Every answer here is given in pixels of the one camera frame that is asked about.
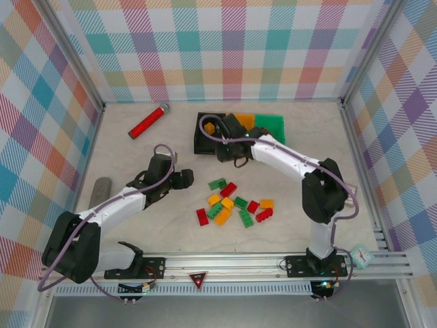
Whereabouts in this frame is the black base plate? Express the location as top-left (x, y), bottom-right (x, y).
top-left (104, 256), bottom-right (167, 280)
top-left (285, 255), bottom-right (349, 278)

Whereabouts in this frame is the green plastic bin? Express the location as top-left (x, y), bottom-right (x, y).
top-left (254, 114), bottom-right (286, 144)

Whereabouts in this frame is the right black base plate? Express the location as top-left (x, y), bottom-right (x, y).
top-left (285, 255), bottom-right (349, 278)

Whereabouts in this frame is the grey oblong object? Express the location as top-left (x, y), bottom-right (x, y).
top-left (88, 176), bottom-right (113, 209)

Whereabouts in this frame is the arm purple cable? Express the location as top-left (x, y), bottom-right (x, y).
top-left (37, 143), bottom-right (180, 301)
top-left (199, 114), bottom-right (359, 301)

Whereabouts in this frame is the yellow plastic bin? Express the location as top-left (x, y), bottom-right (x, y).
top-left (225, 113), bottom-right (256, 133)

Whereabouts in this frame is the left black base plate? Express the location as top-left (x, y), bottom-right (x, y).
top-left (104, 256), bottom-right (167, 280)

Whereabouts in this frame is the black plastic bin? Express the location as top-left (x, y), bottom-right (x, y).
top-left (193, 111), bottom-right (227, 156)

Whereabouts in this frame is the aluminium frame post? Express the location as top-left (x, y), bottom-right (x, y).
top-left (339, 0), bottom-right (407, 107)
top-left (40, 0), bottom-right (107, 112)

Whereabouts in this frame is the teal alarm clock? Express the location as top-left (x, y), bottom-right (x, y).
top-left (351, 243), bottom-right (373, 271)

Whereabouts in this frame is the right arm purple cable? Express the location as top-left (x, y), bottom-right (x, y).
top-left (199, 114), bottom-right (359, 301)

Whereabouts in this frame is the red glitter tube silver cap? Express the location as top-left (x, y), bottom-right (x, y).
top-left (128, 103), bottom-right (171, 141)

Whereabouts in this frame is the red triangle warning sign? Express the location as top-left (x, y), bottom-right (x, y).
top-left (188, 271), bottom-right (209, 291)

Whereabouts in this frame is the slotted grey cable duct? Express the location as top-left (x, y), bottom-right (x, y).
top-left (54, 285), bottom-right (346, 297)

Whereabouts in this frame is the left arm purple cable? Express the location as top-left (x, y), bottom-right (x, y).
top-left (37, 143), bottom-right (180, 301)

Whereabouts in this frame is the aluminium side rail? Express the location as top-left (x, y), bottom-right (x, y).
top-left (339, 98), bottom-right (392, 254)
top-left (63, 102), bottom-right (107, 256)

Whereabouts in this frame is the aluminium rail with arm bases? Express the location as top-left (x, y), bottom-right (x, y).
top-left (37, 251), bottom-right (416, 284)

